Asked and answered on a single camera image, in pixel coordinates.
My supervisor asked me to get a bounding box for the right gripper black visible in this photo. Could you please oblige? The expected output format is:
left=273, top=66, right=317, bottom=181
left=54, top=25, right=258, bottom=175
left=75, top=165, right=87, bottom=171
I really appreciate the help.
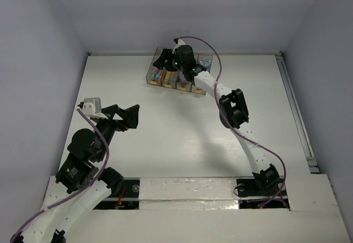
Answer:
left=153, top=48, right=186, bottom=72

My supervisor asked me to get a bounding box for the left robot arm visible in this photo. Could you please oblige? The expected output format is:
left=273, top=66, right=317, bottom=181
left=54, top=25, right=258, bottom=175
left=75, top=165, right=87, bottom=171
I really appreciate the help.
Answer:
left=11, top=98, right=140, bottom=242

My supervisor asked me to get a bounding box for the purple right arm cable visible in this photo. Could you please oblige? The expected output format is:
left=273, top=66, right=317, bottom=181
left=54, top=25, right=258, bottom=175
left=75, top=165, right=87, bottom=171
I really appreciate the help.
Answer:
left=179, top=35, right=286, bottom=208

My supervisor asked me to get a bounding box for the silver foil front rail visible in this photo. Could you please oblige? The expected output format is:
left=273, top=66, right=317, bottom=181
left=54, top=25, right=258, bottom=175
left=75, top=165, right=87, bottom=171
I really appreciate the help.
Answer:
left=138, top=177, right=239, bottom=210

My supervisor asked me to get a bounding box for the smoked drawer box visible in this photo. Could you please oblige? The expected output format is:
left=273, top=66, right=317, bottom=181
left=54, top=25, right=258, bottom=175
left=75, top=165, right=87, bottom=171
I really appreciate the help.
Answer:
left=177, top=78, right=192, bottom=92
left=162, top=59, right=179, bottom=88
left=146, top=46, right=170, bottom=86
left=191, top=53, right=213, bottom=95

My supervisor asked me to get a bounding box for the blue correction tape pen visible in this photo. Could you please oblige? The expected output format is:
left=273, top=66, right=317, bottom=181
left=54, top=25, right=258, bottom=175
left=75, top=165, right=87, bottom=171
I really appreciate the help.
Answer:
left=153, top=70, right=162, bottom=78

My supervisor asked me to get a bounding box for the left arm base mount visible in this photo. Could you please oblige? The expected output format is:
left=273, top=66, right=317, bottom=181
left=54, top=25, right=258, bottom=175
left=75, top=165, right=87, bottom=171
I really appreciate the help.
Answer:
left=94, top=167, right=140, bottom=210

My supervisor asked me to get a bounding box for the yellow highlighter marker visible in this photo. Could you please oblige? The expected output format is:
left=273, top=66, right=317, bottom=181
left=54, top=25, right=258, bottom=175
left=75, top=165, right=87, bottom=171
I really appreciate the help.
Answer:
left=164, top=71, right=171, bottom=81

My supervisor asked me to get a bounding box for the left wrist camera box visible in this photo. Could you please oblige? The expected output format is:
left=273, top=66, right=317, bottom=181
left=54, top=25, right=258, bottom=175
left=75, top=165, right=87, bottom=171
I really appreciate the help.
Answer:
left=82, top=97, right=101, bottom=116

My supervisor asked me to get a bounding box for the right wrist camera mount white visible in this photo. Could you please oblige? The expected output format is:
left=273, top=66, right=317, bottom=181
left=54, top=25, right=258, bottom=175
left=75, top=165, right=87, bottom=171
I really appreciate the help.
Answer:
left=173, top=38, right=185, bottom=50

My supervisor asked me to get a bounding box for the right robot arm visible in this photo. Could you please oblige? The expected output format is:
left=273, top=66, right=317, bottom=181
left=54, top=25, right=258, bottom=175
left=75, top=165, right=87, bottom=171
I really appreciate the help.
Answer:
left=152, top=42, right=280, bottom=197

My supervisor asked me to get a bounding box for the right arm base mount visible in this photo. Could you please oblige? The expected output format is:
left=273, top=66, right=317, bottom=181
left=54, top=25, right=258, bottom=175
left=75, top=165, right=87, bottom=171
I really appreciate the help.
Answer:
left=233, top=164, right=290, bottom=209

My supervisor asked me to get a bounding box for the blue round clip jar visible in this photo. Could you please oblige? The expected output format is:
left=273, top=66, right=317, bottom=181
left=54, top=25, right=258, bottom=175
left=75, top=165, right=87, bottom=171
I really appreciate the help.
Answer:
left=198, top=56, right=212, bottom=72

